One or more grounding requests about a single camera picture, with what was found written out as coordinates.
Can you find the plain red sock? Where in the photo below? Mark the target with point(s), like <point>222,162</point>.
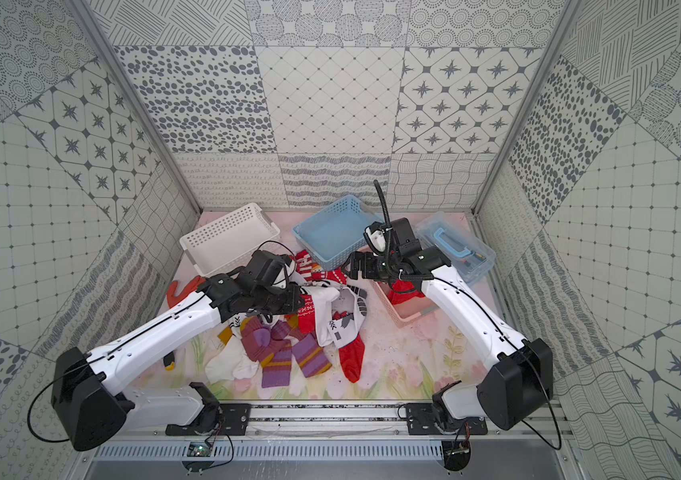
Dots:
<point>351,358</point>

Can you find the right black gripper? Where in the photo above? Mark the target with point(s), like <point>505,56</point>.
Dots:
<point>366,260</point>

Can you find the red santa striped sock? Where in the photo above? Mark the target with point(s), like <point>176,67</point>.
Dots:
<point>311,271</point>

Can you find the purple striped sock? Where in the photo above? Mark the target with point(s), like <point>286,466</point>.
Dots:
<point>278,347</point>

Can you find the aluminium mounting rail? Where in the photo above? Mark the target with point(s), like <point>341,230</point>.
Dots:
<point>359,419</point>

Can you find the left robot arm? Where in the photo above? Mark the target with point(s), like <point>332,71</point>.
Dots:
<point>91,392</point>

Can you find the plain white sock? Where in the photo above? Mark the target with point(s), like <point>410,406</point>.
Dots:
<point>232,363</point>

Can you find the red snowflake sock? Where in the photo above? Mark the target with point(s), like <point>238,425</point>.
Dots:
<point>401,292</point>

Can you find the red rubber glove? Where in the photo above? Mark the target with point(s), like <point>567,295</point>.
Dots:
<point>175,295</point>

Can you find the pink plastic basket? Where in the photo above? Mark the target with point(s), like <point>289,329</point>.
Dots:
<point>407,312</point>

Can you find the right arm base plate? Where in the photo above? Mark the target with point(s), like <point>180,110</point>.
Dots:
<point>426,418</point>

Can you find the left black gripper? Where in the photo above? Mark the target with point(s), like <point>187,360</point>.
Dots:
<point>291,298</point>

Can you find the white sock black pattern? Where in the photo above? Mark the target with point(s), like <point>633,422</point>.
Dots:
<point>343,316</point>

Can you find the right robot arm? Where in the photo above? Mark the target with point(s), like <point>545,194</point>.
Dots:
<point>517,377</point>

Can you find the clear plastic tool box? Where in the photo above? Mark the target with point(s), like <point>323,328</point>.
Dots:
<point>468,255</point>

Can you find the blue plastic basket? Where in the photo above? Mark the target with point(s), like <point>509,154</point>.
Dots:
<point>332,234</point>

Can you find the white plastic basket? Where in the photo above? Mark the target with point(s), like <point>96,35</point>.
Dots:
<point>224,243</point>

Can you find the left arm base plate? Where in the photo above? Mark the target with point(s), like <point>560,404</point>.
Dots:
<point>228,418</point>

